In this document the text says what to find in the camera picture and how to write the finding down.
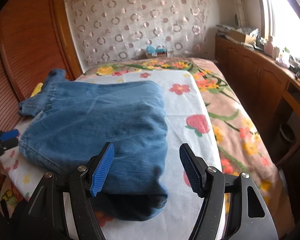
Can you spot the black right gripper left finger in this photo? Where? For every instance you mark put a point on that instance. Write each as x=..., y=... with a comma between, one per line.
x=44, y=215

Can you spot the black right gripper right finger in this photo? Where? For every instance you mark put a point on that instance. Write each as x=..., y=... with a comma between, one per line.
x=249, y=217

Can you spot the blue denim pants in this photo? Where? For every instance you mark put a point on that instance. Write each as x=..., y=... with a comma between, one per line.
x=72, y=121

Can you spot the yellow plush toy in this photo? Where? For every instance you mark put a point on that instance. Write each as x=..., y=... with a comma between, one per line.
x=37, y=89

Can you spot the pink floral blanket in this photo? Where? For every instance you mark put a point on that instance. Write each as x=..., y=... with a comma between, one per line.
x=240, y=146

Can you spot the brown wooden wardrobe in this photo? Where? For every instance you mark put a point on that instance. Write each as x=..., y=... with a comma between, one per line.
x=35, y=37

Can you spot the wooden window cabinet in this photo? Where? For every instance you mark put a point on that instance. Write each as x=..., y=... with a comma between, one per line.
x=270, y=94

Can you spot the circle patterned sheer curtain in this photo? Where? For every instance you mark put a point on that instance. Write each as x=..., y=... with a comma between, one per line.
x=120, y=30

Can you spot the pink bottle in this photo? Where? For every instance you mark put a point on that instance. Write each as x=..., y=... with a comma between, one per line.
x=268, y=46

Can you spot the cardboard box on cabinet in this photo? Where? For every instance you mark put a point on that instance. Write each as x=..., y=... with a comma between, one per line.
x=240, y=37

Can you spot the bright window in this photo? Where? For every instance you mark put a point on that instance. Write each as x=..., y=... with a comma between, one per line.
x=280, y=20

